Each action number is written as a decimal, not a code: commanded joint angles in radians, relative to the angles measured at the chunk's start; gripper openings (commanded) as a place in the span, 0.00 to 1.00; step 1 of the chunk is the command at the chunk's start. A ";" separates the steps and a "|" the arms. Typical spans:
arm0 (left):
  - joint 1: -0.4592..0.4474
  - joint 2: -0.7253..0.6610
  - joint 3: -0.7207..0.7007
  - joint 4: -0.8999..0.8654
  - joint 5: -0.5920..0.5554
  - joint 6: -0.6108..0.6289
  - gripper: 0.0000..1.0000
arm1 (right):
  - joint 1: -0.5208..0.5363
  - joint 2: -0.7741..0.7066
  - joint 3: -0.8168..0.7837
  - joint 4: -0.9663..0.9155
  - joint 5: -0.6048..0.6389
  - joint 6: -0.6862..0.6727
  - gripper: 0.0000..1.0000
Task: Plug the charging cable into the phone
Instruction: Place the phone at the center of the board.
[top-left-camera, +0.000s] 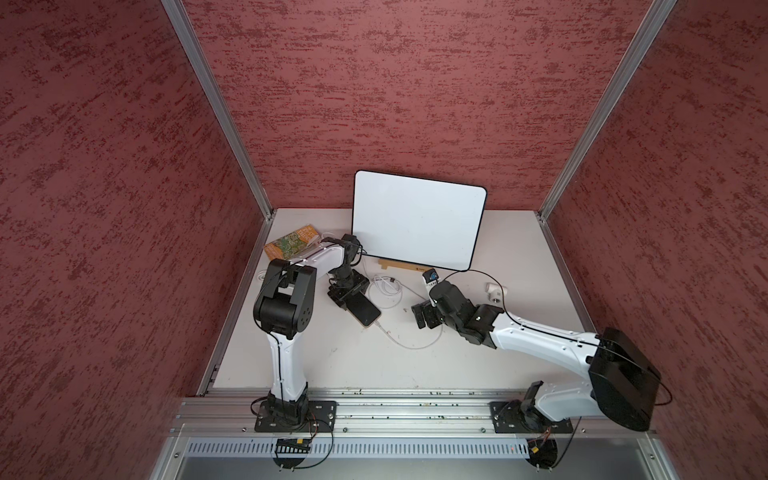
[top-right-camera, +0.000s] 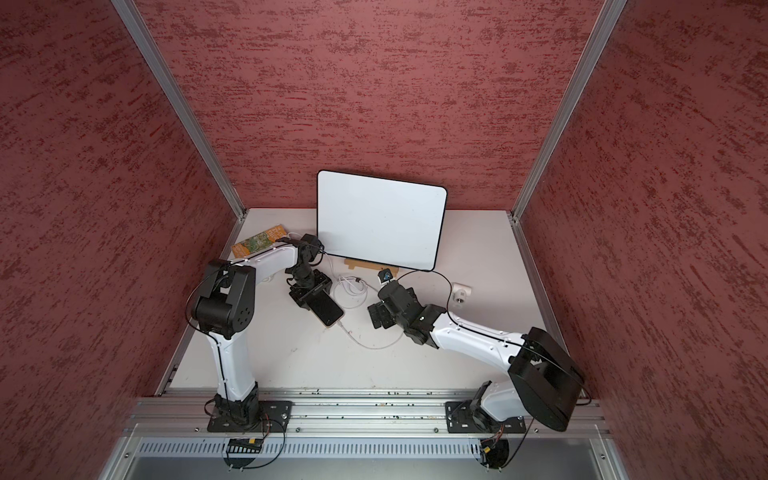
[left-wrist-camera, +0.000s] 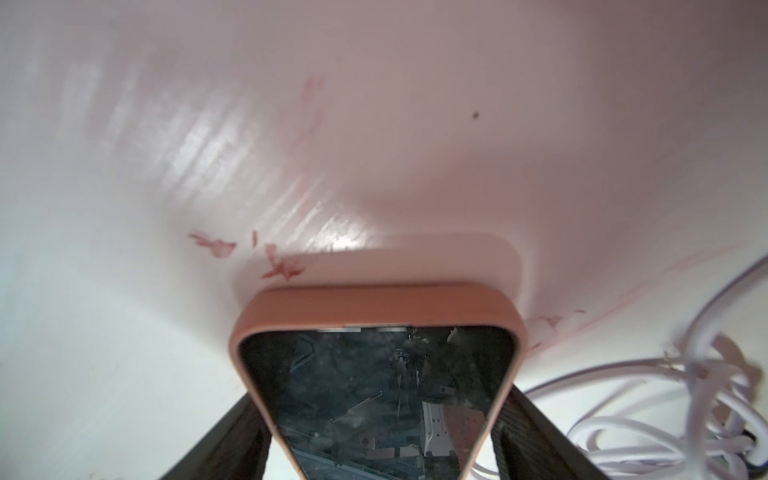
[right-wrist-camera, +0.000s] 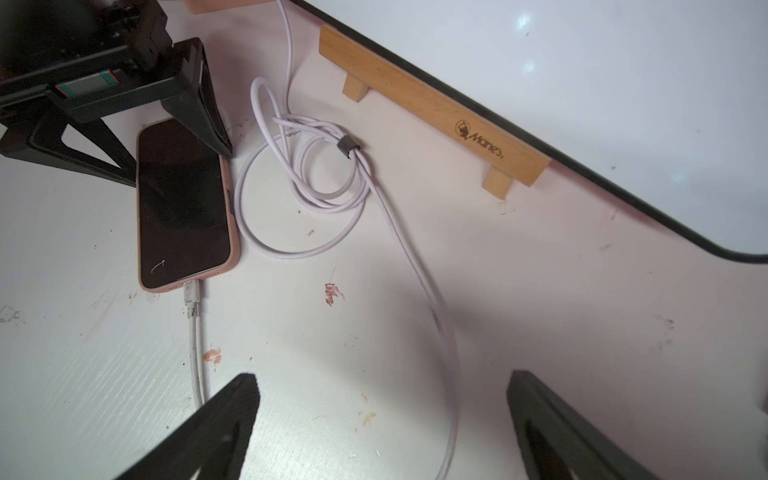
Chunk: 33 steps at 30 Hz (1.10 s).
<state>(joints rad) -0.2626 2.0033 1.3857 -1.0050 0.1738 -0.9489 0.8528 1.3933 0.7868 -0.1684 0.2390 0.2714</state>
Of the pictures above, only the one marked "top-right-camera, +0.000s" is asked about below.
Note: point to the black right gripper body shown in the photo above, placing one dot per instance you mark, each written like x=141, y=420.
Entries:
x=398, y=318

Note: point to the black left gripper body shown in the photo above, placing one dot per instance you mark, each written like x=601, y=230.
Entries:
x=320, y=282

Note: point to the black phone pink case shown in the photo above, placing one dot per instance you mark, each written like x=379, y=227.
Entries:
x=325, y=308

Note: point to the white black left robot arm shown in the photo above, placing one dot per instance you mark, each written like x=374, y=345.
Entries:
x=223, y=306

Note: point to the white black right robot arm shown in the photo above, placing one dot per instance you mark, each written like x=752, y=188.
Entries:
x=543, y=381

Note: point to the wooden board stand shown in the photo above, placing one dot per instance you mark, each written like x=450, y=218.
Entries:
x=353, y=264

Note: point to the small white tape roll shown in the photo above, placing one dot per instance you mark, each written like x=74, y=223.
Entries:
x=460, y=293

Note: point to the orange paperback book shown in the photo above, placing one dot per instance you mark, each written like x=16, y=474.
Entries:
x=259, y=242

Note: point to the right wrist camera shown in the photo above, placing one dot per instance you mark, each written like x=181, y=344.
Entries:
x=385, y=275

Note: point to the white board black frame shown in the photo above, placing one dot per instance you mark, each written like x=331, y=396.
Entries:
x=379, y=220

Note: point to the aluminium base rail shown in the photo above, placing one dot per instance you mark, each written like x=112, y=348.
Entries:
x=316, y=413

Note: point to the aluminium left corner post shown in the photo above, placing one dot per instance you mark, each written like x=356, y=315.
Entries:
x=132, y=19

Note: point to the aluminium corner post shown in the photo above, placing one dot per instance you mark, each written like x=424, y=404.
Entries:
x=132, y=19
x=602, y=30

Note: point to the aluminium right corner post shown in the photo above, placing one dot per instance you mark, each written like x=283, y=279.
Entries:
x=602, y=30

